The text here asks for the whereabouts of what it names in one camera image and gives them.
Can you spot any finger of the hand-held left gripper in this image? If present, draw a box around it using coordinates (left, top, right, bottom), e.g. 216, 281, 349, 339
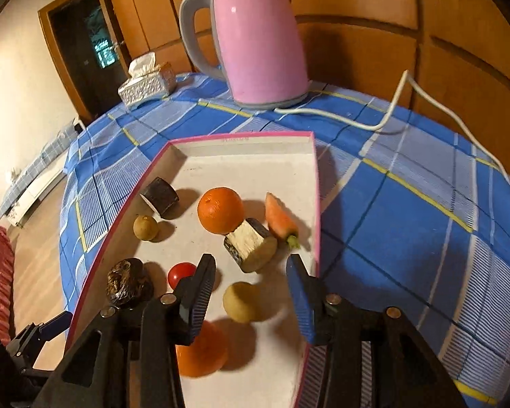
6, 311, 74, 377

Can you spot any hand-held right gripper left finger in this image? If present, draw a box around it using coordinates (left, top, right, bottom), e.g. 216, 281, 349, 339
34, 254, 217, 408

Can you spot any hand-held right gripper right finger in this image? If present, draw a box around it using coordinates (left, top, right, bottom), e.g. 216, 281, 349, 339
286, 254, 468, 408

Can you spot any red cherry tomato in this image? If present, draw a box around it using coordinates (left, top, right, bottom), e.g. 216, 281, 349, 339
167, 262, 197, 290

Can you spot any small tan round fruit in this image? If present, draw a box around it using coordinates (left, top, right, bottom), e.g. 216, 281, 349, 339
133, 215, 159, 242
223, 281, 259, 323

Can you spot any orange mandarin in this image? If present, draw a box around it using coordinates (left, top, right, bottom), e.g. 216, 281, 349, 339
197, 187, 245, 235
175, 319, 229, 378

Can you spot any small dark brown root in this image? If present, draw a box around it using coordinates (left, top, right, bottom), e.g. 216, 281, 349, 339
106, 258, 154, 309

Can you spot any pale angular cut stem piece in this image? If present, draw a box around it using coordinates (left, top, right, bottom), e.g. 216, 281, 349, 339
223, 218, 278, 273

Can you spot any orange carrot piece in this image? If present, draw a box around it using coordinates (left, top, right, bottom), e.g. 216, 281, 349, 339
265, 192, 300, 249

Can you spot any dark round cut stem piece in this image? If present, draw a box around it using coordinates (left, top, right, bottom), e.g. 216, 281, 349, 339
139, 177, 180, 217

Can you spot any pink-rimmed white tray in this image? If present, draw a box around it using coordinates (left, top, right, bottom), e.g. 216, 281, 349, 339
64, 132, 324, 408

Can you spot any blue plaid tablecloth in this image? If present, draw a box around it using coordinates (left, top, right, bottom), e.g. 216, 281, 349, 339
59, 72, 510, 408

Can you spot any white sofa with blue cover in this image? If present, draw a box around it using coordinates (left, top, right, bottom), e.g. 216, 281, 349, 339
0, 130, 75, 228

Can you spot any silver patterned tissue box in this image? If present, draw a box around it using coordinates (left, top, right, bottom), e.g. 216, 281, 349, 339
118, 52, 176, 107

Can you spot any pink electric kettle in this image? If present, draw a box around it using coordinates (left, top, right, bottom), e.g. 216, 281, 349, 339
179, 0, 310, 109

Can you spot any dark door with window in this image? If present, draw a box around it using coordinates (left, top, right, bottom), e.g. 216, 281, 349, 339
38, 0, 130, 124

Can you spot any white kettle power cord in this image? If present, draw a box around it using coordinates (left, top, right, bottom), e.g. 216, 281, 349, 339
274, 69, 510, 188

